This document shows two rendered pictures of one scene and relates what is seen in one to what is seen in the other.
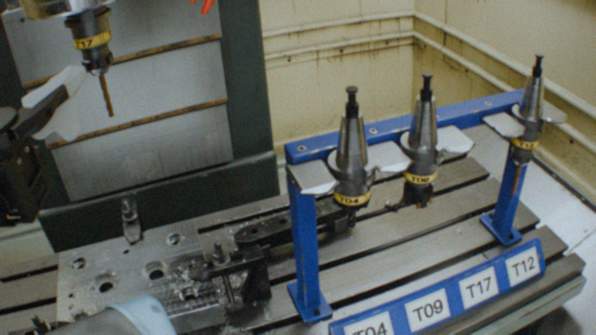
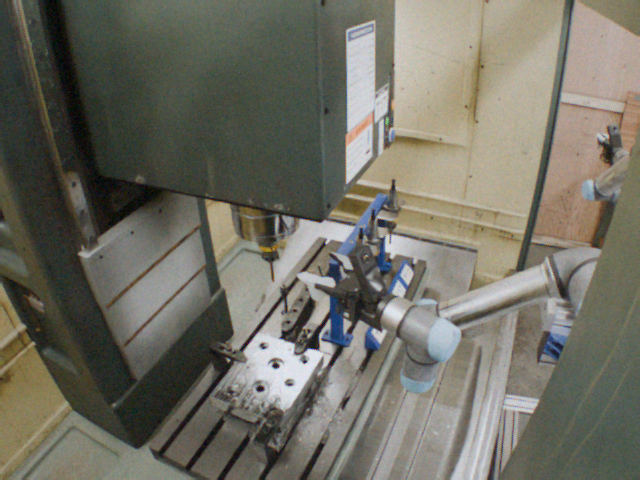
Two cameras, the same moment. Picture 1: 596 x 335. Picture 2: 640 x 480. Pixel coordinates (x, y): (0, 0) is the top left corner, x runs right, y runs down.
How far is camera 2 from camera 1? 0.99 m
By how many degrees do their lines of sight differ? 39
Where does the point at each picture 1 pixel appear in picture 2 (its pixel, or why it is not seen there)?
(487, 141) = (321, 226)
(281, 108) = not seen: hidden behind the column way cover
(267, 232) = (295, 318)
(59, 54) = (124, 273)
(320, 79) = not seen: hidden behind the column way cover
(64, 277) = (234, 400)
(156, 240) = (256, 352)
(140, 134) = (169, 309)
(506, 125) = (388, 215)
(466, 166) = (333, 245)
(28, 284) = (185, 436)
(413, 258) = not seen: hidden behind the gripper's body
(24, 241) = (53, 459)
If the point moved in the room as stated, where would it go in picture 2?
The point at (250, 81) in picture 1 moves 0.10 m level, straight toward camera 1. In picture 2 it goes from (207, 247) to (225, 256)
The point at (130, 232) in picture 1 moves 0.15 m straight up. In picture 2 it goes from (240, 356) to (232, 321)
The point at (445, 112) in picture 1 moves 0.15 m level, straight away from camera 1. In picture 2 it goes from (364, 221) to (342, 202)
